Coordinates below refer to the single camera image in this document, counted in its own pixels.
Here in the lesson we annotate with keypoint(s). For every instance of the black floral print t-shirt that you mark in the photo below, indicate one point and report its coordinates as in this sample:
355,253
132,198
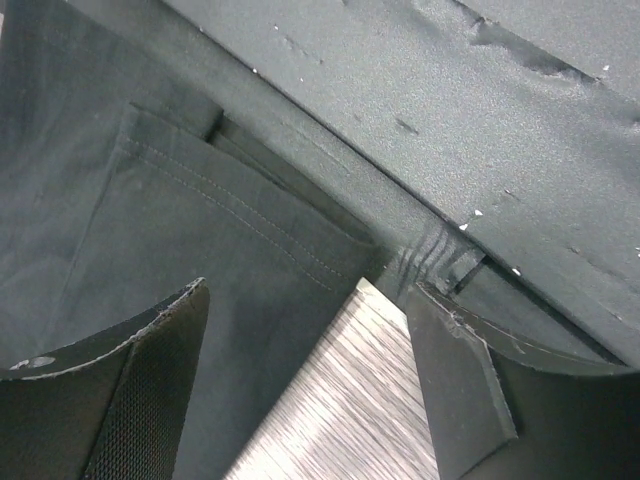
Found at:
118,189

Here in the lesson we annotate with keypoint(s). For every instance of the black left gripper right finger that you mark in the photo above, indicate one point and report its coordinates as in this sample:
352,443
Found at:
502,406

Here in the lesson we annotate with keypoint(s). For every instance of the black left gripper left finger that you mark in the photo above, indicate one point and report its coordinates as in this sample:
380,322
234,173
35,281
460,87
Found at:
110,406

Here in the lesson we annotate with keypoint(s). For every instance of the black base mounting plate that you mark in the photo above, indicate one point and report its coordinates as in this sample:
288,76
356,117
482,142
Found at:
402,106

